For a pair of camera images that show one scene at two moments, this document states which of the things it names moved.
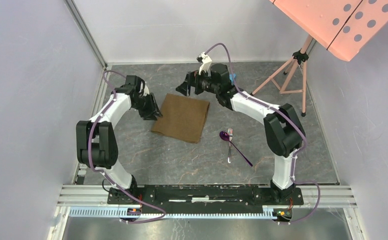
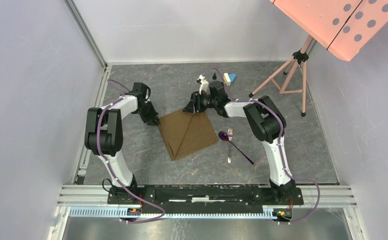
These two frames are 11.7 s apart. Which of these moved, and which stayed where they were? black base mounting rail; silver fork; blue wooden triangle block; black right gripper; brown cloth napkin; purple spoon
Moved: black right gripper; brown cloth napkin
Stayed: blue wooden triangle block; black base mounting rail; silver fork; purple spoon
